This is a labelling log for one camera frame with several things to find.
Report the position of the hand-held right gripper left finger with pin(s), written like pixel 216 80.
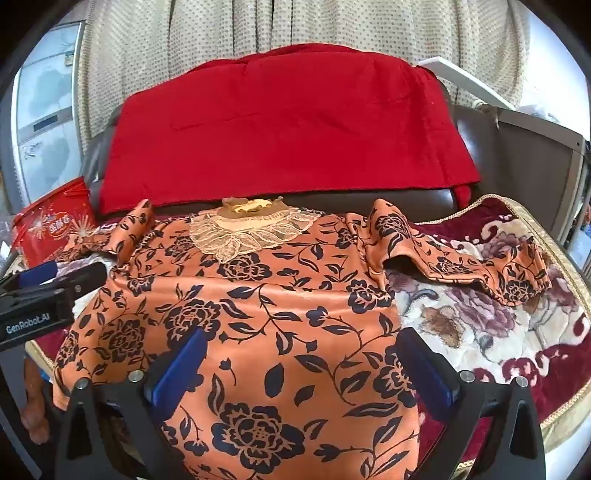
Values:
pixel 181 369

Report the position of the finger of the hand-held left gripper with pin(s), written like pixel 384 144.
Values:
pixel 39 275
pixel 85 277

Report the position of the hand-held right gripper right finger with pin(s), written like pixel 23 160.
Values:
pixel 425 369

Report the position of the orange floral blouse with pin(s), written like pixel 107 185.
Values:
pixel 277 323

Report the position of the red gift bag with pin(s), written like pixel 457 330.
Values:
pixel 51 221

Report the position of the floral plush blanket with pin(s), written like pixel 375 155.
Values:
pixel 485 314

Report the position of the white refrigerator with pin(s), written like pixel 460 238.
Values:
pixel 41 115

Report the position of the brown leather sofa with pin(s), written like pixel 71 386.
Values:
pixel 508 157

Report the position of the red blanket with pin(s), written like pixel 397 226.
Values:
pixel 277 129

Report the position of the white plastic bag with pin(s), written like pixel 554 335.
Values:
pixel 535 113

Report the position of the white board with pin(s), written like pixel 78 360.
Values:
pixel 461 76

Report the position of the beige dotted curtain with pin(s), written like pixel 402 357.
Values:
pixel 323 27

